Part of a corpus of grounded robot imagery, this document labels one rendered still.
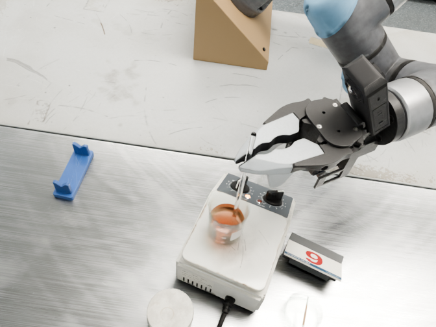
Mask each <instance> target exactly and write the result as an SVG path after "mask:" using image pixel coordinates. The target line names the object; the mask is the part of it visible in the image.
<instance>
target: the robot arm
mask: <svg viewBox="0 0 436 327"><path fill-rule="evenodd" d="M272 1H273V0H231V2H232V3H233V4H234V6H235V7H236V8H237V9H238V10H239V11H240V12H241V13H243V14H244V15H246V16H248V17H250V18H255V17H256V16H257V15H259V14H261V13H262V12H263V11H264V10H265V9H266V8H267V7H268V6H269V5H270V3H271V2H272ZM406 1H407V0H304V6H303V7H304V13H305V15H306V16H307V19H308V20H309V22H310V23H311V25H312V27H313V28H314V31H315V34H316V35H317V36H318V37H320V38H321V40H322V41H323V42H324V44H325V45H326V46H327V48H328V49H329V51H330V52H331V53H332V55H333V56H334V58H335V59H336V60H337V62H338V64H339V65H340V67H341V68H342V73H341V79H342V86H343V89H344V90H345V91H346V92H347V94H348V96H349V99H350V104H351V106H350V105H349V104H348V103H347V102H345V103H343V104H341V103H340V102H339V101H338V100H337V99H334V100H333V99H329V98H326V97H323V98H322V99H317V100H314V101H311V100H310V99H306V100H304V101H300V102H295V103H290V104H287V105H285V106H283V107H281V108H279V109H278V110H277V111H276V112H275V113H274V114H273V115H272V116H270V117H269V118H268V119H267V120H266V121H264V123H263V124H262V126H260V127H259V128H258V129H257V130H256V131H255V133H256V134H257V136H256V140H255V144H254V148H253V151H252V156H251V158H249V159H248V160H247V161H245V162H243V163H242V164H241V165H239V167H238V168H239V170H240V171H241V172H245V173H251V174H255V175H267V180H268V184H269V187H271V188H277V187H278V186H281V185H282V184H284V183H285V182H286V180H287V179H288V178H289V177H290V176H291V175H292V174H293V173H295V172H296V171H299V170H302V169H307V170H308V171H309V173H310V174H311V175H313V176H315V175H317V178H318V179H317V181H316V183H315V185H314V189H316V188H319V187H321V186H323V185H325V184H328V183H330V182H333V181H334V180H337V179H339V178H342V177H344V176H346V175H348V174H349V172H350V170H351V168H352V167H353V165H354V164H355V162H356V160H357V159H358V157H360V156H363V155H365V154H368V153H370V152H372V151H375V150H376V148H377V146H378V145H386V144H389V143H392V142H398V141H402V140H404V139H406V138H409V137H411V136H414V135H416V134H419V133H421V132H423V131H425V130H427V129H429V128H431V127H434V126H436V64H432V63H428V62H421V61H417V60H410V59H406V58H402V57H400V56H399V55H398V53H397V52H396V49H395V48H394V46H393V44H392V43H391V41H390V39H389V37H388V36H387V33H386V32H385V29H384V28H383V26H382V23H383V22H384V21H385V20H386V19H387V18H388V17H389V16H390V15H391V14H392V13H394V12H395V11H396V10H398V9H399V8H400V7H401V6H402V5H403V4H404V3H405V2H406ZM284 143H286V146H285V149H275V148H277V147H278V146H280V145H282V144H284ZM337 166H338V168H339V169H337V170H335V171H332V172H330V173H327V174H325V172H326V171H327V170H330V169H333V168H334V167H337ZM338 172H340V173H339V175H338V176H336V177H333V178H331V179H329V180H326V177H329V176H331V175H334V174H336V173H338ZM325 180H326V181H325Z"/></svg>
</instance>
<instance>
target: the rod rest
mask: <svg viewBox="0 0 436 327"><path fill-rule="evenodd" d="M72 146H73V149H74V151H73V154H72V155H71V158H70V159H69V161H68V163H67V165H66V168H65V169H64V172H63V173H62V176H61V177H60V180H59V181H57V180H53V185H54V187H55V189H54V191H53V195H54V197H56V198H60V199H66V200H74V198H75V195H76V194H77V191H78V190H79V187H80V185H81V183H82V180H83V178H84V176H85V174H86V171H87V170H88V167H89V165H90V163H91V160H92V158H93V156H94V153H93V151H91V150H89V148H88V145H87V144H84V145H82V146H81V145H79V144H78V143H76V142H73V143H72Z"/></svg>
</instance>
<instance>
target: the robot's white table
mask: <svg viewBox="0 0 436 327"><path fill-rule="evenodd" d="M195 6H196V0H0V126H3V127H12V128H20V129H25V130H33V131H38V132H46V133H52V134H59V135H65V136H73V137H78V138H86V139H94V140H99V141H108V142H113V143H121V144H126V145H135V146H139V147H148V148H153V149H161V150H166V151H175V152H183V153H188V154H196V155H201V156H209V157H214V158H222V159H227V160H234V159H235V157H236V155H237V153H238V151H239V150H240V148H241V147H242V145H243V144H244V142H246V140H248V138H249V137H250V135H251V133H252V132H255V131H256V130H257V129H258V128H259V127H260V126H262V124H263V123H264V121H266V120H267V119H268V118H269V117H270V116H272V115H273V114H274V113H275V112H276V111H277V110H278V109H279V108H281V107H283V106H285V105H287V104H290V103H295V102H300V101H304V100H306V99H310V100H311V101H314V100H317V99H322V98H323V97H326V98H329V99H333V100H334V99H337V100H338V101H339V102H340V103H341V104H343V103H345V102H347V103H348V104H349V105H350V106H351V104H350V99H349V96H348V94H347V92H346V91H345V90H344V89H343V86H342V79H341V73H342V68H341V67H340V65H339V64H338V62H337V60H336V59H335V58H334V56H333V55H332V53H331V52H330V51H329V49H328V48H327V46H326V45H325V44H324V42H323V41H322V40H321V38H320V37H318V36H317V35H316V34H315V31H314V28H313V27H312V25H311V23H310V22H309V20H308V19H307V16H306V15H305V14H297V13H292V12H283V11H278V10H272V18H271V37H270V47H269V63H268V66H267V70H263V69H254V68H249V67H241V66H233V65H228V64H219V63H214V62H205V61H201V60H194V59H193V47H194V33H195ZM383 28H384V29H385V32H386V33H387V36H388V37H389V39H390V41H391V43H392V44H393V46H394V48H395V49H396V52H397V53H398V55H399V56H400V57H402V58H406V59H410V60H417V61H421V62H428V63H432V64H436V34H434V33H428V32H420V31H415V30H407V29H399V28H394V27H386V26H383ZM346 177H350V178H359V179H364V180H372V181H377V182H385V183H390V184H399V185H404V186H412V187H417V188H426V189H434V190H436V126H434V127H431V128H429V129H427V130H425V131H423V132H421V133H419V134H416V135H414V136H411V137H409V138H406V139H404V140H402V141H398V142H392V143H389V144H386V145H378V146H377V148H376V150H375V151H372V152H370V153H368V154H365V155H363V156H360V157H358V159H357V160H356V162H355V164H354V165H353V167H352V168H351V170H350V172H349V174H348V175H346Z"/></svg>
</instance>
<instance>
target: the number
mask: <svg viewBox="0 0 436 327"><path fill-rule="evenodd" d="M287 252H289V253H291V254H293V255H296V256H298V257H299V258H302V259H303V260H306V261H308V262H310V263H312V264H314V265H316V266H318V267H320V268H322V269H324V270H327V271H329V272H331V273H333V274H335V275H337V276H339V277H340V265H339V264H338V263H336V262H334V261H332V260H329V259H327V258H325V257H323V256H321V255H319V254H316V253H314V252H312V251H310V250H308V249H306V248H304V247H301V246H300V245H297V244H296V243H293V242H291V241H290V243H289V246H288V249H287Z"/></svg>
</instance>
